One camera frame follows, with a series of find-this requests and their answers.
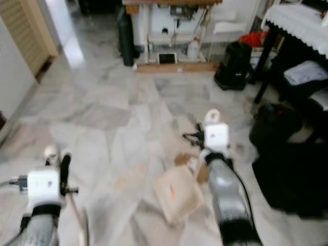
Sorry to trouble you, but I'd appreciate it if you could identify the beige long-handled dustpan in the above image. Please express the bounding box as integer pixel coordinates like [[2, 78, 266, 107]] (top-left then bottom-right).
[[154, 109, 221, 224]]

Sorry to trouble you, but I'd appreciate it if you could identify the black white-framed foot pedal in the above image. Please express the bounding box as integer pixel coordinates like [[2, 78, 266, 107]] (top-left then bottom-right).
[[156, 51, 177, 65]]

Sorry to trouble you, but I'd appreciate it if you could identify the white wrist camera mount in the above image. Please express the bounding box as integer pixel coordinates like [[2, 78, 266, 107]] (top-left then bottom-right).
[[203, 123, 231, 153], [27, 169, 61, 206]]

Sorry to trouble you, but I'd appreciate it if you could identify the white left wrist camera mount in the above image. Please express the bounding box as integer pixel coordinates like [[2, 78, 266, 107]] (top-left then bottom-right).
[[27, 169, 61, 206]]

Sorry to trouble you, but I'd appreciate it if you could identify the table with white lace cloth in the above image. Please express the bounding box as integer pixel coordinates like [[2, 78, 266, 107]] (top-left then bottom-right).
[[254, 4, 328, 105]]

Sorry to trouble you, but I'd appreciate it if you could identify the wooden sewing machine table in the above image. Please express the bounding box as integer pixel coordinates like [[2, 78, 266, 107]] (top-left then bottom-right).
[[123, 0, 224, 65]]

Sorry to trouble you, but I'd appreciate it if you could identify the red plastic bag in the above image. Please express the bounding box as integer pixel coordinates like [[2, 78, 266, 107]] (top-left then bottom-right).
[[240, 31, 270, 48]]

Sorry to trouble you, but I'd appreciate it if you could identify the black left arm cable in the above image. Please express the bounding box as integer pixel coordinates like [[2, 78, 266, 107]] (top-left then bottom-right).
[[3, 175, 32, 246]]

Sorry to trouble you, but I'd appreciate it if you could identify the white plastic chair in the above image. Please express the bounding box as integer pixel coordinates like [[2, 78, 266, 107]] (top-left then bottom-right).
[[213, 10, 239, 34]]

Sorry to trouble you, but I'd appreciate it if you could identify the black round waste bin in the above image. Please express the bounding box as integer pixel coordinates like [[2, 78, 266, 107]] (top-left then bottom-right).
[[250, 104, 303, 149]]

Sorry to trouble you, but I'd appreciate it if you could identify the black canister vacuum cleaner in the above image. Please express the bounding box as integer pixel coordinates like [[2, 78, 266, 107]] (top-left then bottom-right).
[[214, 41, 254, 91]]

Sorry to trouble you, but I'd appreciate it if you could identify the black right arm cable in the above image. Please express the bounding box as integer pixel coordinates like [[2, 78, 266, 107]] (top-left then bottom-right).
[[183, 132, 257, 218]]

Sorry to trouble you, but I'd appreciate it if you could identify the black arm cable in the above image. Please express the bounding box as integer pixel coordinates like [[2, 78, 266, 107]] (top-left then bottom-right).
[[183, 132, 257, 218], [3, 175, 32, 246]]

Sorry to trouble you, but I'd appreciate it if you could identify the black rolled mat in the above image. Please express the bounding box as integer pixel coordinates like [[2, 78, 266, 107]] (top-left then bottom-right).
[[117, 8, 136, 67]]

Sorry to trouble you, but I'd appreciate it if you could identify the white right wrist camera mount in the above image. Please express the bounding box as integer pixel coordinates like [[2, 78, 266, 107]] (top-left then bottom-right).
[[203, 123, 231, 153]]

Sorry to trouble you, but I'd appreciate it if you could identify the brown cardboard piece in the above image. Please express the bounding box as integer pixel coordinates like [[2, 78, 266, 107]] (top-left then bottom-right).
[[174, 153, 210, 184]]

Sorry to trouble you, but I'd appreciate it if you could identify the white plastic jug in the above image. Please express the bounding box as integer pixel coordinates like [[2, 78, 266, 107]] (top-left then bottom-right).
[[186, 38, 201, 60]]

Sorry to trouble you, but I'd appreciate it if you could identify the large black bag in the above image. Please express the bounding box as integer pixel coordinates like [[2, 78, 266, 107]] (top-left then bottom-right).
[[251, 143, 328, 219]]

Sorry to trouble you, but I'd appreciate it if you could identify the light wooden louvered door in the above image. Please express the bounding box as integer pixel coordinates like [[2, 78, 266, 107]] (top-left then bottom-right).
[[0, 0, 60, 76]]

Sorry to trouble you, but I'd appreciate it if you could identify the folded grey cloth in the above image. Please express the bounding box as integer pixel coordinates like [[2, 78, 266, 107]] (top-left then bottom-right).
[[284, 60, 328, 86]]

